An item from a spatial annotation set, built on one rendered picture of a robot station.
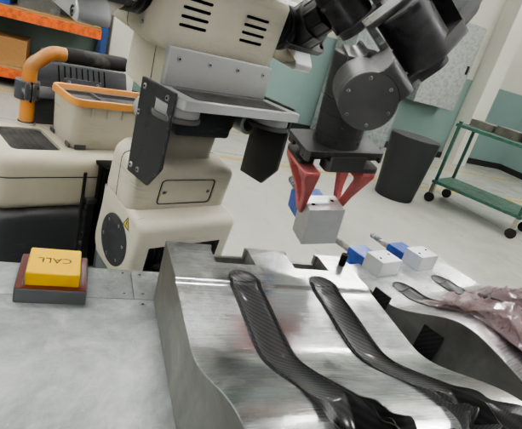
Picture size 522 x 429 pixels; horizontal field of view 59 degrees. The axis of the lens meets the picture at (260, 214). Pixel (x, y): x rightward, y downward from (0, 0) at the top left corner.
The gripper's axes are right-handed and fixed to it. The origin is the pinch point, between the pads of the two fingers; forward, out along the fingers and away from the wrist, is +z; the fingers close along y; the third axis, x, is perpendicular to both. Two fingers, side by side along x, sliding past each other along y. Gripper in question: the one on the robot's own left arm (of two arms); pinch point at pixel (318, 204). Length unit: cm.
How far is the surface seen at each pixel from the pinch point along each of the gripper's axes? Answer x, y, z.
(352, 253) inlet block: 7.0, 12.8, 14.2
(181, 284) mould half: -8.4, -18.8, 5.0
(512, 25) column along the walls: 536, 542, 31
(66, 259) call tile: 3.0, -31.3, 9.8
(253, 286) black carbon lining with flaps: -7.8, -10.1, 6.5
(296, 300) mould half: -10.4, -5.5, 6.7
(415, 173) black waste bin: 277, 252, 141
